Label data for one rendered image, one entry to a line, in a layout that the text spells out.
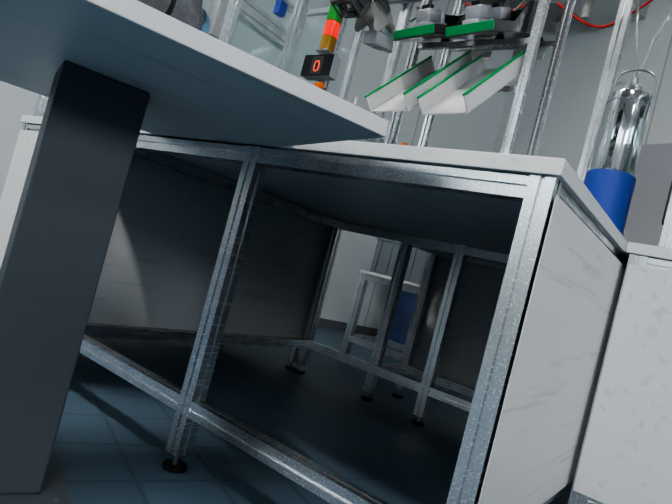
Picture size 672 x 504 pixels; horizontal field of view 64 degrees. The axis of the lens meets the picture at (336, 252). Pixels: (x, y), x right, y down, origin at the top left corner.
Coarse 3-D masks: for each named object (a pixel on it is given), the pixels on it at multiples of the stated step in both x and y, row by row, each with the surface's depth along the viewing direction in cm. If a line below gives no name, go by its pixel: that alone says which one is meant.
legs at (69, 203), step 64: (64, 64) 99; (64, 128) 100; (128, 128) 106; (64, 192) 102; (64, 256) 103; (0, 320) 99; (64, 320) 104; (0, 384) 100; (64, 384) 106; (0, 448) 101
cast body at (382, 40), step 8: (368, 32) 131; (376, 32) 129; (384, 32) 131; (368, 40) 131; (376, 40) 130; (384, 40) 132; (392, 40) 133; (376, 48) 135; (384, 48) 133; (392, 48) 137
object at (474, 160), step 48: (240, 144) 139; (336, 144) 119; (384, 144) 111; (288, 192) 218; (336, 192) 181; (384, 192) 155; (432, 192) 135; (576, 192) 99; (480, 240) 209; (624, 240) 145
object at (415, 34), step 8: (448, 16) 151; (456, 16) 154; (464, 16) 136; (432, 24) 129; (440, 24) 131; (448, 24) 152; (456, 24) 135; (400, 32) 137; (408, 32) 135; (416, 32) 133; (424, 32) 131; (432, 32) 130; (440, 32) 131; (400, 40) 138; (408, 40) 140; (416, 40) 141; (424, 40) 142; (432, 40) 144; (440, 40) 145; (456, 40) 148; (464, 40) 149
